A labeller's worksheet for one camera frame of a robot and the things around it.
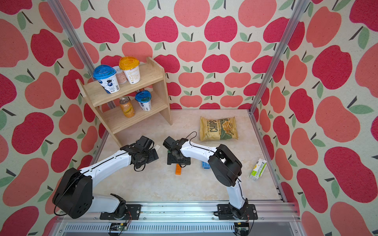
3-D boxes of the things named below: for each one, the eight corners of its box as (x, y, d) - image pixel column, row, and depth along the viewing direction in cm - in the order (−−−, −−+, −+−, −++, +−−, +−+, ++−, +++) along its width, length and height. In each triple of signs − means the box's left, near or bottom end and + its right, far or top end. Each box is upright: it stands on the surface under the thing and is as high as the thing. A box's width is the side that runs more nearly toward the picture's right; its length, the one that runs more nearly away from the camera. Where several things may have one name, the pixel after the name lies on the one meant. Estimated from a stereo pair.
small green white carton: (247, 178, 87) (249, 176, 84) (256, 159, 95) (259, 156, 91) (257, 184, 85) (259, 182, 81) (265, 164, 92) (268, 161, 89)
